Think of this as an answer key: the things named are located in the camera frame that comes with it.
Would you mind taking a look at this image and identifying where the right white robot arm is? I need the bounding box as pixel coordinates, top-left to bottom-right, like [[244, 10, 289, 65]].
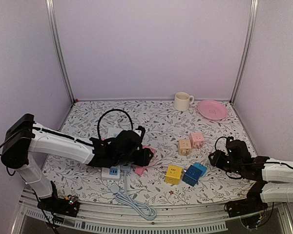
[[208, 137, 293, 213]]

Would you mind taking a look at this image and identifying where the right aluminium frame post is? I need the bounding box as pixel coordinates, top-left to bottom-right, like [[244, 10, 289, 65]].
[[230, 0, 258, 106]]

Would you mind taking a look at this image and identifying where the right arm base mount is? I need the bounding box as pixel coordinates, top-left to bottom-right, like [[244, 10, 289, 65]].
[[224, 182, 268, 217]]

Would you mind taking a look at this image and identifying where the left aluminium frame post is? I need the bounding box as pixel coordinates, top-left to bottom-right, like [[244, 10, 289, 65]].
[[45, 0, 75, 104]]

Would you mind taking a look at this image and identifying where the white power strip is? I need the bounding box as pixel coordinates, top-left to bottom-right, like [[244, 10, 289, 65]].
[[101, 121, 122, 183]]

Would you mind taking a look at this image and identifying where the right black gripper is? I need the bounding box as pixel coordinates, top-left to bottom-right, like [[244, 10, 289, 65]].
[[209, 149, 244, 176]]

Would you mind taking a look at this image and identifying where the front aluminium rail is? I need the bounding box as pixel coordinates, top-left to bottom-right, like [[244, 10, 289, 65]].
[[12, 190, 293, 234]]

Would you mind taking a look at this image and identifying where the pink cube socket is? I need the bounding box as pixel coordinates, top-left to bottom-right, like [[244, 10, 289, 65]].
[[190, 132, 205, 149]]

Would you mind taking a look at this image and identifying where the yellow cube socket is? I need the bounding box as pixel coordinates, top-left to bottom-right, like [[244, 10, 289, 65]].
[[165, 165, 183, 185]]

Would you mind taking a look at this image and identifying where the pink power strip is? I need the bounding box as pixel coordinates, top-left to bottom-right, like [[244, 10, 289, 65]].
[[135, 145, 157, 176]]

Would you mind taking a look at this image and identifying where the pink plate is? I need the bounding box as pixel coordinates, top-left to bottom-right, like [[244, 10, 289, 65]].
[[197, 100, 228, 120]]

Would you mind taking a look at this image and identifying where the cream ceramic mug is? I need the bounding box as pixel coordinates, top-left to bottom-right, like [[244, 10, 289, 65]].
[[173, 92, 194, 111]]

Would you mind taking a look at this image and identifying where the beige cube socket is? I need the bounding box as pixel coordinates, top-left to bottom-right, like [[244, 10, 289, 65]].
[[178, 139, 192, 156]]

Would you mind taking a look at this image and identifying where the light blue power strip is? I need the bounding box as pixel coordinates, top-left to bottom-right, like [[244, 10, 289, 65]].
[[109, 164, 157, 221]]

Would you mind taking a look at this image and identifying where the dark blue cube socket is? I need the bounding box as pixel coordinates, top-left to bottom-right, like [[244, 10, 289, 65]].
[[182, 162, 207, 187]]

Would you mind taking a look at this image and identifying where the aluminium frame post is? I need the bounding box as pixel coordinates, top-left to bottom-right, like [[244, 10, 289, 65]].
[[230, 0, 258, 106], [45, 0, 75, 104]]

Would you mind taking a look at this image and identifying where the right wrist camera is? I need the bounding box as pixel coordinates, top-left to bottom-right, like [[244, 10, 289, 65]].
[[226, 136, 234, 147]]

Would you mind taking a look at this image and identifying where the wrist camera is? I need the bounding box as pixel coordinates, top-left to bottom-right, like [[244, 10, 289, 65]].
[[226, 136, 234, 147], [134, 126, 146, 139]]

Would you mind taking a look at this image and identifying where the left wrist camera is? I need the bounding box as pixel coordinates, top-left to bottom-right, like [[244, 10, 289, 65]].
[[134, 126, 146, 139]]

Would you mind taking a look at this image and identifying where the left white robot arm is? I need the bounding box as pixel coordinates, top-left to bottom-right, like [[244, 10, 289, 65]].
[[0, 114, 154, 212]]

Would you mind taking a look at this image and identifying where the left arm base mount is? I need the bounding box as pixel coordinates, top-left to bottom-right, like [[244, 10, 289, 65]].
[[37, 181, 80, 217]]

